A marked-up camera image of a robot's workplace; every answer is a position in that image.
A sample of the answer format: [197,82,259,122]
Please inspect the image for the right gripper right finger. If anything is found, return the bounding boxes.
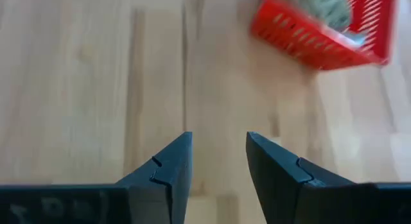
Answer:
[246,131,357,224]

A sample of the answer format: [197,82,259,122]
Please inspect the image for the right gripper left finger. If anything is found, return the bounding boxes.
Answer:
[116,131,193,224]

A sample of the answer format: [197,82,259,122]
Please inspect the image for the red plastic mesh basket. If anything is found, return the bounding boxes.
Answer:
[249,0,396,71]

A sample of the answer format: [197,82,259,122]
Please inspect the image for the pale green wrapper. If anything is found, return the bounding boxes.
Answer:
[282,0,353,31]

